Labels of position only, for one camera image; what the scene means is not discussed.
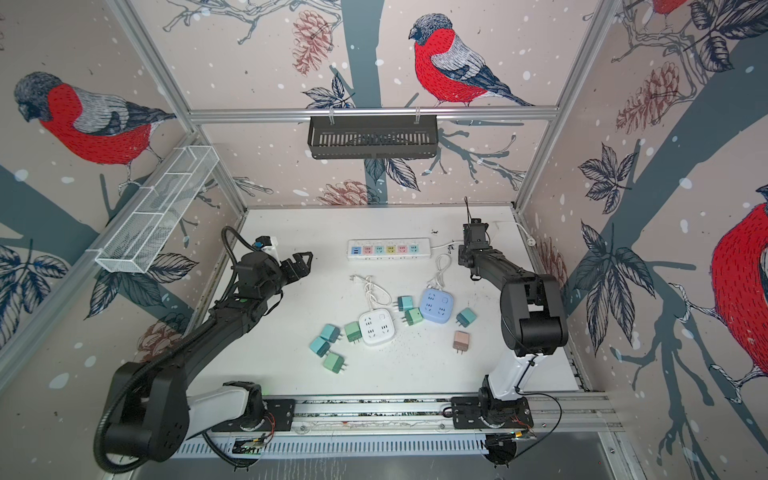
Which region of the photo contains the white multicolour power strip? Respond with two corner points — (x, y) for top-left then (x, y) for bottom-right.
(346, 238), (432, 261)

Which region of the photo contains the white power strip cable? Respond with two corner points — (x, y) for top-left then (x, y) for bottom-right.
(429, 220), (536, 251)

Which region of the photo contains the black wall shelf basket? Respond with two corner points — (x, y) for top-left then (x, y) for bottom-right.
(307, 115), (439, 160)

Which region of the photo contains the white cube socket cable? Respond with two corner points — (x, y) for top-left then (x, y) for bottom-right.
(350, 274), (394, 312)

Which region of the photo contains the green charger plug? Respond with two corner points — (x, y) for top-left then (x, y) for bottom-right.
(344, 321), (362, 343)
(322, 352), (346, 374)
(404, 308), (424, 326)

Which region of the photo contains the white wire mesh shelf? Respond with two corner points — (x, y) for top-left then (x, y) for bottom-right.
(95, 145), (219, 273)

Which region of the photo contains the green charger plug centre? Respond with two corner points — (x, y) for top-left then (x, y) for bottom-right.
(404, 308), (424, 326)

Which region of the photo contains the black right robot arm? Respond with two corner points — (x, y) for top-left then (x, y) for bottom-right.
(458, 217), (569, 425)

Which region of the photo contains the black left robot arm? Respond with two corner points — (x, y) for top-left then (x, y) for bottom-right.
(93, 226), (313, 474)

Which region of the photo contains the teal charger plug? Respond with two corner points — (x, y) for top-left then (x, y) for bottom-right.
(396, 295), (415, 312)
(320, 324), (341, 343)
(309, 336), (330, 358)
(456, 308), (477, 328)

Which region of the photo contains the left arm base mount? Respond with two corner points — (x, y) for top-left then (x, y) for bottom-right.
(212, 398), (296, 434)

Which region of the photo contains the green charger plug bottom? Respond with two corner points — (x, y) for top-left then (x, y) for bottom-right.
(322, 352), (346, 374)

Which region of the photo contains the blue square socket cube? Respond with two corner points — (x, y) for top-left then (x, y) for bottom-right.
(419, 288), (454, 324)

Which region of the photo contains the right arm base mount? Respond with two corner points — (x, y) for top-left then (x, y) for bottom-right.
(449, 396), (534, 430)

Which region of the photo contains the pink USB charger plug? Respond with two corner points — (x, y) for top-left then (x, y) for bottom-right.
(452, 331), (471, 354)

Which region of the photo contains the white square socket cube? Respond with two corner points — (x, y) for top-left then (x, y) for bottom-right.
(358, 308), (396, 346)

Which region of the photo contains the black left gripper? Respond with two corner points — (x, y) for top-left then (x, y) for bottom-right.
(259, 250), (312, 302)

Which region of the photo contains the green charger plug left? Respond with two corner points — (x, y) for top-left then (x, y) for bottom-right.
(344, 321), (362, 343)

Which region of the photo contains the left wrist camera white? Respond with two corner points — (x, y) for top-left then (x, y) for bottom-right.
(252, 235), (280, 261)

